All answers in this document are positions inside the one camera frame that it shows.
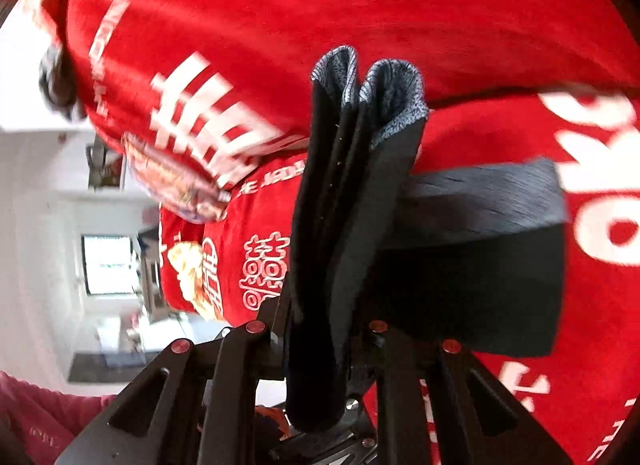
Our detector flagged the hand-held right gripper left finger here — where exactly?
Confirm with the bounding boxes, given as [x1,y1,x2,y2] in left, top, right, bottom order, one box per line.
[54,272,292,465]

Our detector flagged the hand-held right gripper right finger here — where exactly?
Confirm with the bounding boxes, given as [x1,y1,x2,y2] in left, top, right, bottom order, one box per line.
[359,320,574,465]

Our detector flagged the dark blue pants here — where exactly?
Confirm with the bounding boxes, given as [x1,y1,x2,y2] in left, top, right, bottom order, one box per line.
[284,45,569,434]

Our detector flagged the dark table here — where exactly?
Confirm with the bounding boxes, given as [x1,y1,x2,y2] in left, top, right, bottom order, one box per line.
[67,352,152,385]

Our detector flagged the bright window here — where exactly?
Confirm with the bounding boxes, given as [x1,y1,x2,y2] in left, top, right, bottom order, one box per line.
[81,235,139,296]

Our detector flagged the red printed bed sheet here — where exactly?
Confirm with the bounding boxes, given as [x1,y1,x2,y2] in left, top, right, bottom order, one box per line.
[159,85,640,465]

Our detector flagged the person's pink sleeve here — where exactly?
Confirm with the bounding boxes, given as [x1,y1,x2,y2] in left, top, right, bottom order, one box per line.
[0,370,119,465]

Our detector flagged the dark blurred object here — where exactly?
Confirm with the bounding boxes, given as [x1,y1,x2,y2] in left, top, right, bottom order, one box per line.
[39,42,89,123]

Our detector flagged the red printed folded quilt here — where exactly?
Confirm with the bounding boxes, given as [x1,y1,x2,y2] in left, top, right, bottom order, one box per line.
[40,0,640,224]

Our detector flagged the wall picture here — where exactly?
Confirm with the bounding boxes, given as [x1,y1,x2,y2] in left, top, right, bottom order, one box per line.
[87,142,126,190]

